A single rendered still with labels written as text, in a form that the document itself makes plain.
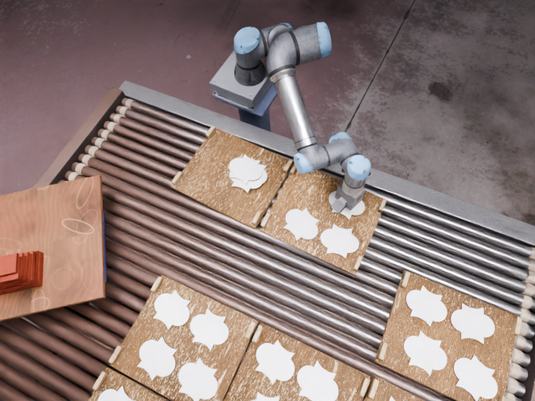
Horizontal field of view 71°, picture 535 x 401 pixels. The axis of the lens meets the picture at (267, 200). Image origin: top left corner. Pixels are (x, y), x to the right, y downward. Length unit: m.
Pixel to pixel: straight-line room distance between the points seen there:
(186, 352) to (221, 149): 0.84
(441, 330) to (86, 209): 1.38
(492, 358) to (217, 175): 1.22
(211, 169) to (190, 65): 1.86
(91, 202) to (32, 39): 2.78
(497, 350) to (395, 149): 1.69
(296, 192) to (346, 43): 2.15
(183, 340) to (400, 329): 0.77
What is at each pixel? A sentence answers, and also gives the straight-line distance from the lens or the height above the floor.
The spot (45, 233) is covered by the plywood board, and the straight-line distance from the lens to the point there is 1.66.
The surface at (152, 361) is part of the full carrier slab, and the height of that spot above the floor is 0.95.
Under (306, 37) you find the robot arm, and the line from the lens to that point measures 1.39.
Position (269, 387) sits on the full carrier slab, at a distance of 1.41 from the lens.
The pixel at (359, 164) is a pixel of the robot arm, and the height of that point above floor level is 1.26.
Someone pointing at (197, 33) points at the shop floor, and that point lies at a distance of 3.69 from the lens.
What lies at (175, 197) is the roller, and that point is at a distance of 1.65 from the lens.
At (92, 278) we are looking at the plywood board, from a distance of 1.51.
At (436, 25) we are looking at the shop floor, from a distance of 3.86.
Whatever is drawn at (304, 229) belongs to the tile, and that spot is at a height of 0.94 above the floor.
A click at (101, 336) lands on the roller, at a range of 1.58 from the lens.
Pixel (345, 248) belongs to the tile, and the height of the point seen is 0.94.
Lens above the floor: 2.35
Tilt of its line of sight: 65 degrees down
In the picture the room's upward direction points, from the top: 6 degrees counter-clockwise
